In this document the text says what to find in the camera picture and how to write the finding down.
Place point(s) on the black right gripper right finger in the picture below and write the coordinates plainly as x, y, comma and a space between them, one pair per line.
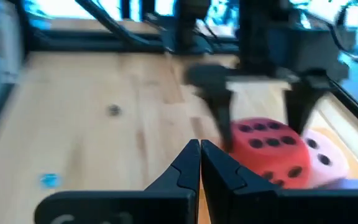
244, 202

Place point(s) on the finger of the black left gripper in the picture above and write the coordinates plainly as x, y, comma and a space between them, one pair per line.
303, 102
217, 93

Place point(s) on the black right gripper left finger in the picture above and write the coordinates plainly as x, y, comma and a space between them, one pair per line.
172, 202

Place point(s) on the large red foam die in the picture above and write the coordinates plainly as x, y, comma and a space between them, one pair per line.
269, 155

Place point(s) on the large white foam die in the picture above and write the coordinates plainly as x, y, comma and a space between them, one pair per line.
328, 161

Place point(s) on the large purple foam die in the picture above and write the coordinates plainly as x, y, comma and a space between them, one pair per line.
350, 184

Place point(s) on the small light blue die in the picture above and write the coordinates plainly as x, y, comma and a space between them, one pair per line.
50, 180

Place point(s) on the black table frame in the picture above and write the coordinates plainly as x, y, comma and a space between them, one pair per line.
73, 42

